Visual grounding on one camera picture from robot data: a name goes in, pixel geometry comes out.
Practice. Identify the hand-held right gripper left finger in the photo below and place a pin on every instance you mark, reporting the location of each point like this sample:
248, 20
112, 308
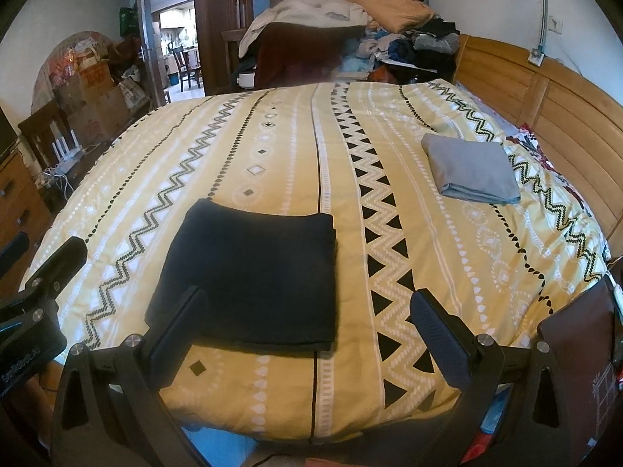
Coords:
177, 338

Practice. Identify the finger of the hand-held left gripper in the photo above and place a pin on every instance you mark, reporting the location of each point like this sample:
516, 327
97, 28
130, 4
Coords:
14, 249
65, 255

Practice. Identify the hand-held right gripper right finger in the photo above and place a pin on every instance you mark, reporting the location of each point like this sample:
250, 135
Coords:
440, 340

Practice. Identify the blue denim pants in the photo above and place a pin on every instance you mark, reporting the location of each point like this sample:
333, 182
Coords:
253, 277

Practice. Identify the wooden dresser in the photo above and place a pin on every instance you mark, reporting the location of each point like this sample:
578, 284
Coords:
19, 219

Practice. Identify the white router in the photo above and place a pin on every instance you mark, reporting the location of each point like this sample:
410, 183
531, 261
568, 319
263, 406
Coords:
65, 148

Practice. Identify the dark wooden chair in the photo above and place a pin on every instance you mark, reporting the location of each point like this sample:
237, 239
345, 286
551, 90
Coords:
44, 131

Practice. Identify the brown printed bag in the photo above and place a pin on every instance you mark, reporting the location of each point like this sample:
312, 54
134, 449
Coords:
579, 345

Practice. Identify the brown cardboard box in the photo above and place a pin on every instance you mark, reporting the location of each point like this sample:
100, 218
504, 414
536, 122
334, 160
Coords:
97, 109

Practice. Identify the grey folded cloth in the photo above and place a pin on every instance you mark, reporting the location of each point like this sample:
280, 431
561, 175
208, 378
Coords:
469, 170

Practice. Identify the pile of packaged goods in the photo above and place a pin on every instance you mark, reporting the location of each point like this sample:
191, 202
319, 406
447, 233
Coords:
82, 65

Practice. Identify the yellow patterned bedspread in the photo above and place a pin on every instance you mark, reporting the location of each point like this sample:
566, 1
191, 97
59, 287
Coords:
389, 155

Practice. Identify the stacked cardboard boxes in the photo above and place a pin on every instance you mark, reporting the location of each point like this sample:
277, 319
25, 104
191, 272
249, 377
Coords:
53, 58

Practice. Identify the red white printed cloth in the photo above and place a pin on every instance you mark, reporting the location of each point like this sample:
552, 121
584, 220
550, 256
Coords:
540, 148

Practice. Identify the dining chair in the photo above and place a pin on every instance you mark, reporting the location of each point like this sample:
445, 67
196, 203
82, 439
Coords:
187, 68

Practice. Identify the wooden door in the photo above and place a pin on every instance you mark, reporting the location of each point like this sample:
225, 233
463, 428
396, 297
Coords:
146, 39

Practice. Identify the green bag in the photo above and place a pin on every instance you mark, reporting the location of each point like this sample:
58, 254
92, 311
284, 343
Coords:
128, 22

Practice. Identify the white pot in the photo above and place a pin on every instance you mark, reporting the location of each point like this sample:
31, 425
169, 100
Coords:
246, 80

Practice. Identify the wooden headboard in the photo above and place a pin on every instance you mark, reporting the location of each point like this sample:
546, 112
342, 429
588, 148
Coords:
550, 102

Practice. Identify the wooden wardrobe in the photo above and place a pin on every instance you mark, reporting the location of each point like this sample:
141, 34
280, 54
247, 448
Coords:
228, 24

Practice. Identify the pile of mixed clothes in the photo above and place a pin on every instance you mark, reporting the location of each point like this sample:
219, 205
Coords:
413, 51

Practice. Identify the dark red blanket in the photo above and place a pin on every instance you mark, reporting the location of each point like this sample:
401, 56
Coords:
297, 53

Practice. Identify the peach blanket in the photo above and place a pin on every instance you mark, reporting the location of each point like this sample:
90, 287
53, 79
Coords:
389, 9

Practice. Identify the white garment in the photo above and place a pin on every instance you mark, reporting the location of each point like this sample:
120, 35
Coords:
301, 12

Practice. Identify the white wall socket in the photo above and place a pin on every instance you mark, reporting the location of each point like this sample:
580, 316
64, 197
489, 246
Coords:
555, 25

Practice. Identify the wall pipe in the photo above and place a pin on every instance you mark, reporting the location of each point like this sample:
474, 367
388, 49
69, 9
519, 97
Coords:
544, 5

